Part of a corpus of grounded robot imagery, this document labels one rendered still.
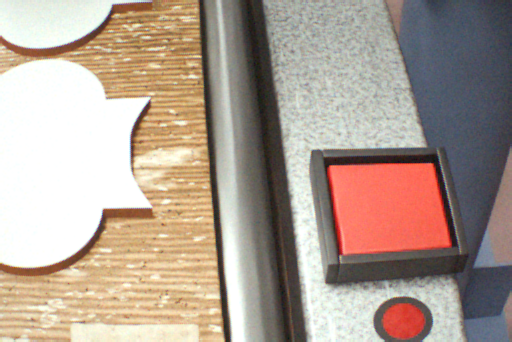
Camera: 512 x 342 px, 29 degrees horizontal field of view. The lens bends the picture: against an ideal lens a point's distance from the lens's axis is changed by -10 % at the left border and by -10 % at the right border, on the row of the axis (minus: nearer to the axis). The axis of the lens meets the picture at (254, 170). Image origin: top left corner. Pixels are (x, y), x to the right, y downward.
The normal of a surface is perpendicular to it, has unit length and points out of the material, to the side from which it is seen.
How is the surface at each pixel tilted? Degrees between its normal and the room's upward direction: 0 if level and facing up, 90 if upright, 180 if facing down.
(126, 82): 0
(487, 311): 90
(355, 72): 0
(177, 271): 0
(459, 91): 90
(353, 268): 90
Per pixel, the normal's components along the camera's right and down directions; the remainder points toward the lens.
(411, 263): 0.08, 0.74
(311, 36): 0.04, -0.68
